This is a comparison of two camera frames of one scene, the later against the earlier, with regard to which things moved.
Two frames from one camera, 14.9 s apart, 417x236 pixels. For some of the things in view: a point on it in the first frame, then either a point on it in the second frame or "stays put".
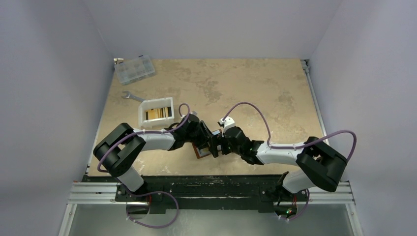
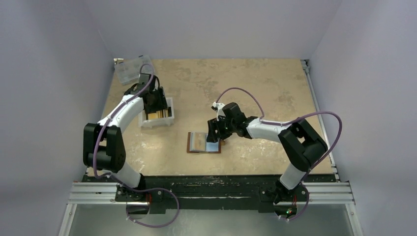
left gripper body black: x=199 y=136 -> x=158 y=103
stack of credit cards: x=161 y=112 stays put
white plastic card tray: x=151 y=104 stays put
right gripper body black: x=223 y=143 -> x=215 y=127
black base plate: x=168 y=194 stays put
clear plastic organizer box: x=134 y=69 stays put
